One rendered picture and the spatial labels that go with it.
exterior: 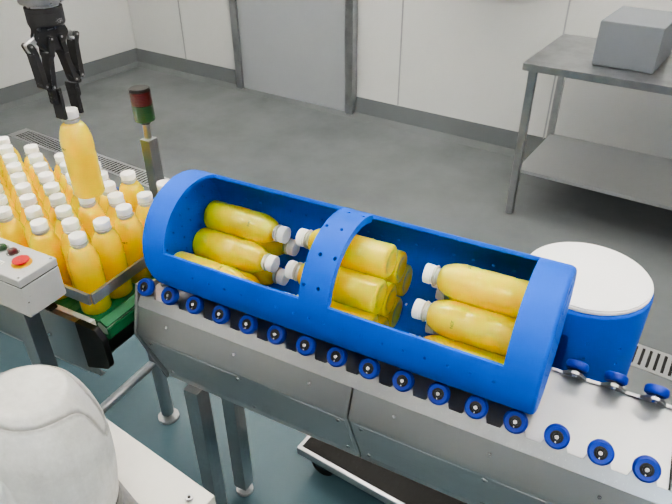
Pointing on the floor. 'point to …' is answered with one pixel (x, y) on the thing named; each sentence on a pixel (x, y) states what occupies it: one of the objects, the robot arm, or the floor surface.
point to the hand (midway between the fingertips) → (66, 100)
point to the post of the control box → (35, 339)
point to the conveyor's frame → (93, 352)
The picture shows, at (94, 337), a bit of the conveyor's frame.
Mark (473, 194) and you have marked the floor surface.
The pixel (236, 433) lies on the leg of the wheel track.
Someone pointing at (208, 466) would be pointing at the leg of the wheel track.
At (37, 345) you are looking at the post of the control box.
